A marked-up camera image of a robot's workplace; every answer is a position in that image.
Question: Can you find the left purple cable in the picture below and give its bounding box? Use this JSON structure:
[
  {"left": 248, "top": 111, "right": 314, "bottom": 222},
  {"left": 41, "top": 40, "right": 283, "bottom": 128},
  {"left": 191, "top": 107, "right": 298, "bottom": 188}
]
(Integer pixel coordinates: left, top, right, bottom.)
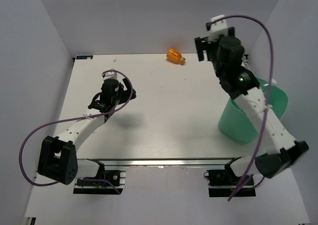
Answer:
[{"left": 19, "top": 70, "right": 136, "bottom": 187}]

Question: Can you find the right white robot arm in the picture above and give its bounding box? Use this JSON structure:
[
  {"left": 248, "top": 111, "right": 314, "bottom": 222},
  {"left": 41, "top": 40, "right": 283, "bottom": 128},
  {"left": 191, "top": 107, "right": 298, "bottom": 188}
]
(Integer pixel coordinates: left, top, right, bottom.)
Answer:
[{"left": 195, "top": 24, "right": 309, "bottom": 185}]

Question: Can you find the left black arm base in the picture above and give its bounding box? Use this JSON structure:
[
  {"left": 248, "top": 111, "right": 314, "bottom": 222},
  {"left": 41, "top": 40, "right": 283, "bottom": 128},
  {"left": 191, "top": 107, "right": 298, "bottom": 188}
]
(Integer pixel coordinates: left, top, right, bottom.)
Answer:
[{"left": 73, "top": 159, "right": 128, "bottom": 195}]

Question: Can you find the green plastic bin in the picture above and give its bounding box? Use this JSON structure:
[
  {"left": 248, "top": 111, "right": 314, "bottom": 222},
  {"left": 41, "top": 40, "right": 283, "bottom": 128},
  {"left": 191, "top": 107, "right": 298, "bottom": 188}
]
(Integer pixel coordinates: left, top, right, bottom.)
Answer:
[{"left": 218, "top": 79, "right": 289, "bottom": 145}]

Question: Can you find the aluminium table frame rail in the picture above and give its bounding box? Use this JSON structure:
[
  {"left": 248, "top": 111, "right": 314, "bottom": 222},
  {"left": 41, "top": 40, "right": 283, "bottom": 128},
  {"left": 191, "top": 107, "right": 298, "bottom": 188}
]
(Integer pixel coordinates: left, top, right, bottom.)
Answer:
[{"left": 92, "top": 158, "right": 235, "bottom": 166}]

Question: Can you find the purple cable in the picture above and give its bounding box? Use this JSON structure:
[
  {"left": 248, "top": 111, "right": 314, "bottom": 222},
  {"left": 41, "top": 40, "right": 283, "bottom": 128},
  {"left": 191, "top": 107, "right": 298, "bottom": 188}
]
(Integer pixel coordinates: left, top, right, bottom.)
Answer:
[
  {"left": 19, "top": 70, "right": 136, "bottom": 187},
  {"left": 205, "top": 14, "right": 275, "bottom": 202}
]

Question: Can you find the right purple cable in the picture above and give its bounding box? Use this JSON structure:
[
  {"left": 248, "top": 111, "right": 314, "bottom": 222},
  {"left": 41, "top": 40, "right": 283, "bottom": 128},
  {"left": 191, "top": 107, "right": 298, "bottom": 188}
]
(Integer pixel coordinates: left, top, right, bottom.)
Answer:
[{"left": 205, "top": 14, "right": 275, "bottom": 202}]

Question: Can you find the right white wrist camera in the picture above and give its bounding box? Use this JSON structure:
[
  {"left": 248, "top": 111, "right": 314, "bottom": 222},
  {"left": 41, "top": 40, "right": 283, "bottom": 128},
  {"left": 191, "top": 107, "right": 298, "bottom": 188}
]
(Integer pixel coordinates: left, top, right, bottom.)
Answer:
[{"left": 205, "top": 15, "right": 228, "bottom": 42}]

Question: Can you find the left blue table sticker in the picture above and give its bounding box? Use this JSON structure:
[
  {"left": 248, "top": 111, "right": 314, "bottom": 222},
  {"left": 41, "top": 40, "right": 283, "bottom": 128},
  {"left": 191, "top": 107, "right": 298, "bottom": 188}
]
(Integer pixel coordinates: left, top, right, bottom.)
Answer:
[{"left": 75, "top": 55, "right": 93, "bottom": 60}]

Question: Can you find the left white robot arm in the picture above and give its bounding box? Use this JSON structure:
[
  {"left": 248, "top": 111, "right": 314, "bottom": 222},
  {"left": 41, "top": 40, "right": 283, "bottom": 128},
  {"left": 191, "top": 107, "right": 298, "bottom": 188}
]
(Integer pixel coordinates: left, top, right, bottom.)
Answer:
[{"left": 37, "top": 76, "right": 136, "bottom": 185}]

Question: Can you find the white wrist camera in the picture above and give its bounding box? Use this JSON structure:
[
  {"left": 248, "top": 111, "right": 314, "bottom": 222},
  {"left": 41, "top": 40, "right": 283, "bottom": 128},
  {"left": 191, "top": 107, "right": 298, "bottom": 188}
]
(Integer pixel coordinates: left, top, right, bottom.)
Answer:
[
  {"left": 205, "top": 15, "right": 228, "bottom": 42},
  {"left": 101, "top": 69, "right": 118, "bottom": 81}
]

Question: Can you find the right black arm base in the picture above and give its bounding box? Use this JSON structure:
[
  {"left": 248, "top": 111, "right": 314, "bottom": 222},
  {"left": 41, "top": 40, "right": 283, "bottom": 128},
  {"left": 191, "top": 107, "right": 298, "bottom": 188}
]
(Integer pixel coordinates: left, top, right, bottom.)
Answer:
[{"left": 203, "top": 158, "right": 256, "bottom": 198}]

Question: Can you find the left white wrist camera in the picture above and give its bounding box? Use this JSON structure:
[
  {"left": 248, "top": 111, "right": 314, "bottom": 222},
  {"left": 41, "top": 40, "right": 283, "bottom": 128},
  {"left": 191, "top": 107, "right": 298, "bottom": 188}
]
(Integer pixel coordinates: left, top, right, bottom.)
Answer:
[{"left": 101, "top": 69, "right": 118, "bottom": 81}]

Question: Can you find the orange plastic bottle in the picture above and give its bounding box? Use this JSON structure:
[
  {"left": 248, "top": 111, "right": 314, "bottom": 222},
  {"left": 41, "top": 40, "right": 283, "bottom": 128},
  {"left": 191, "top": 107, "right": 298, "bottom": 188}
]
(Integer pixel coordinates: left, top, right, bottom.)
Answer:
[{"left": 166, "top": 48, "right": 186, "bottom": 65}]

